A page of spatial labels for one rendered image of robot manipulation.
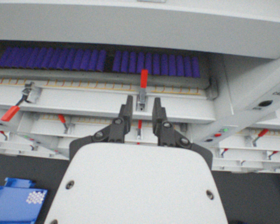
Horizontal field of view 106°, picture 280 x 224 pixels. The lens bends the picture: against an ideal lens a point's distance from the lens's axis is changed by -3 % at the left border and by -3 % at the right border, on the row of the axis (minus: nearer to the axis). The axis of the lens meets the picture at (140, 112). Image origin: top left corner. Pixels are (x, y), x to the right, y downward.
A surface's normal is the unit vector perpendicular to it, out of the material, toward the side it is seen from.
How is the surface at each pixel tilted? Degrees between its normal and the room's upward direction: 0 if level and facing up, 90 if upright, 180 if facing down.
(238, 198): 0
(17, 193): 28
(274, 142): 17
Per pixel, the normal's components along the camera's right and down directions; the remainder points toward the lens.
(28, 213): 0.50, -0.46
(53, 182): 0.04, -0.56
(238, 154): 0.02, -0.29
